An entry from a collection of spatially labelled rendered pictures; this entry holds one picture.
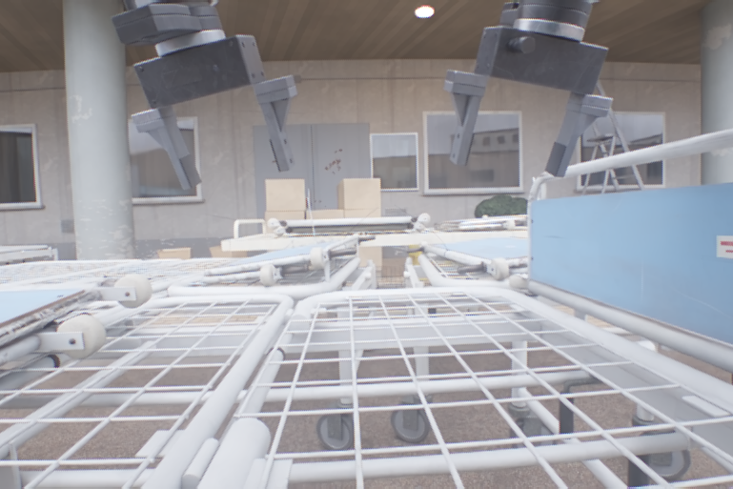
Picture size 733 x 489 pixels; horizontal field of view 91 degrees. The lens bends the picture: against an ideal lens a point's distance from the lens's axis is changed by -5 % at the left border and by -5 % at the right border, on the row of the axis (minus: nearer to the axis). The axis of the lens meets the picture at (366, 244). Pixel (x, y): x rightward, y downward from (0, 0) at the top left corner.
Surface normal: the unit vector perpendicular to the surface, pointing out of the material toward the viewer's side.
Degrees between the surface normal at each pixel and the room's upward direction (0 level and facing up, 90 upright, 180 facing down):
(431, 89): 90
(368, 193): 90
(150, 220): 90
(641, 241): 90
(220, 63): 114
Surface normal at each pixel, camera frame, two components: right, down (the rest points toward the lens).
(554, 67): 0.11, 0.46
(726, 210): -1.00, 0.04
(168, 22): 0.86, 0.06
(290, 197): 0.20, 0.06
